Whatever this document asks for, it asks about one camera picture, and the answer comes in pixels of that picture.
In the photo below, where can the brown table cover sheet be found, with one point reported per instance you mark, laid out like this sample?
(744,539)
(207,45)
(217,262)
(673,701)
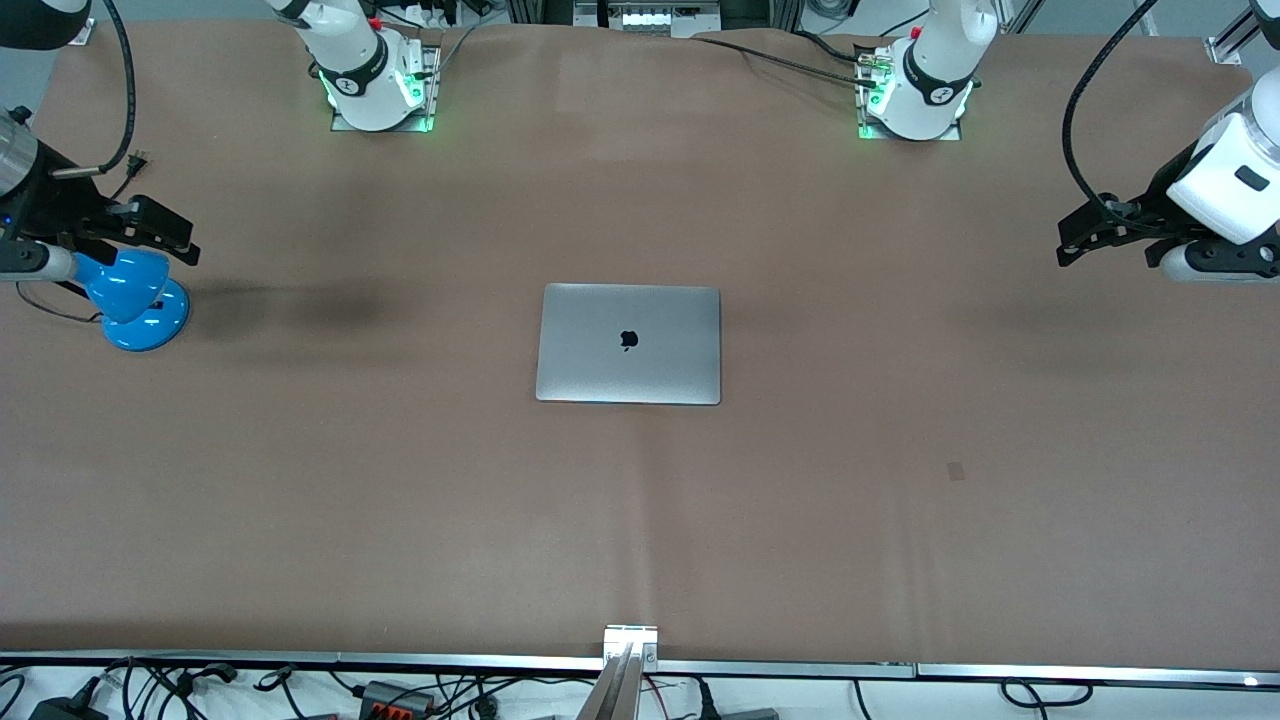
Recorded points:
(640,520)

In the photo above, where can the black power adapter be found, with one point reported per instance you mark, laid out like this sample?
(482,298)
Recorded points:
(65,708)

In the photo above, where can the aluminium profile bar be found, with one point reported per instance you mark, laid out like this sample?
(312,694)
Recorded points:
(625,660)

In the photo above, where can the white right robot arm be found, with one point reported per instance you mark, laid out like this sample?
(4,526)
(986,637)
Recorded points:
(355,60)

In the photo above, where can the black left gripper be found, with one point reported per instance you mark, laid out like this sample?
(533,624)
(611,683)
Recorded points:
(1150,203)

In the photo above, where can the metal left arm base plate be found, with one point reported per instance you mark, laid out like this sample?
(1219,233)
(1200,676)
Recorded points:
(868,125)

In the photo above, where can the grey floor box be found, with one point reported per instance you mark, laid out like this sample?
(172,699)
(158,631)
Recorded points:
(748,714)

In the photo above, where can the black orange connector block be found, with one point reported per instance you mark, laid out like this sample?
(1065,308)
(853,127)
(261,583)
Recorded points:
(395,697)

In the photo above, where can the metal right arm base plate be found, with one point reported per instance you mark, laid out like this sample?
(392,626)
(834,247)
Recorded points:
(428,80)

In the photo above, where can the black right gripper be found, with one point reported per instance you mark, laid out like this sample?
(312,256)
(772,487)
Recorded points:
(57,208)

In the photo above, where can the aluminium table edge rail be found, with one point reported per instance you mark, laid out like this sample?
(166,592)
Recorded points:
(300,660)

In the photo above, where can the white power strip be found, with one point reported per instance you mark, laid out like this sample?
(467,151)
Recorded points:
(650,17)

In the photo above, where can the blue desk lamp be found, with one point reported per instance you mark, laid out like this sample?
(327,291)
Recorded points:
(145,320)

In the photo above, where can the silver grey laptop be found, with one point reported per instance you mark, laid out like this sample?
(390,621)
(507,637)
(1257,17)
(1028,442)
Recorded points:
(628,345)

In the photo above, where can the black two-prong plug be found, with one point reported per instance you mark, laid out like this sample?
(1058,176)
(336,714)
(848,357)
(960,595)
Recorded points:
(137,160)

